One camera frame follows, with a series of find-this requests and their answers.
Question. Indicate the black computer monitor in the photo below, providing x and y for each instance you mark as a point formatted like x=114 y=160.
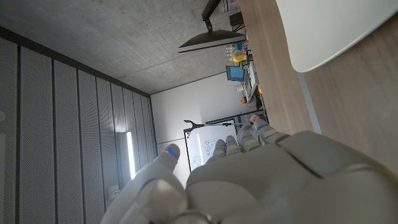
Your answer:
x=211 y=39

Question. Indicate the white paper plate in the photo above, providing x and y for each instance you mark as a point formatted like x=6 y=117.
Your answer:
x=326 y=28

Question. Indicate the black monitor stand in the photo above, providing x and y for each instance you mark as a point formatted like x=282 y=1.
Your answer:
x=210 y=9

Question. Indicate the seated person grey shirt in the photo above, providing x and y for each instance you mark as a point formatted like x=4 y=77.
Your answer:
x=255 y=117

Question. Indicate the small orange object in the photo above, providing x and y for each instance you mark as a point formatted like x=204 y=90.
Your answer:
x=243 y=99

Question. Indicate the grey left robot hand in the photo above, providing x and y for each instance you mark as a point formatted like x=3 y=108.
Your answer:
x=280 y=186

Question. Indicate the silver laptop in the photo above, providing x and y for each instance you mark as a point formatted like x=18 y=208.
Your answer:
x=234 y=73

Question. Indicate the black framed whiteboard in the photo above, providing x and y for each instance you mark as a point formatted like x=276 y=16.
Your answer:
x=199 y=146

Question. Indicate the white cup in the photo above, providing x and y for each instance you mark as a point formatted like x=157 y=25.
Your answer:
x=239 y=88

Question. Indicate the black grabber stick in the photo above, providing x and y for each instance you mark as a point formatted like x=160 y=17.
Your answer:
x=194 y=125

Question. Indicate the ceiling light strip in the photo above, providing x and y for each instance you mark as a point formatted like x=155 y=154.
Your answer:
x=130 y=155

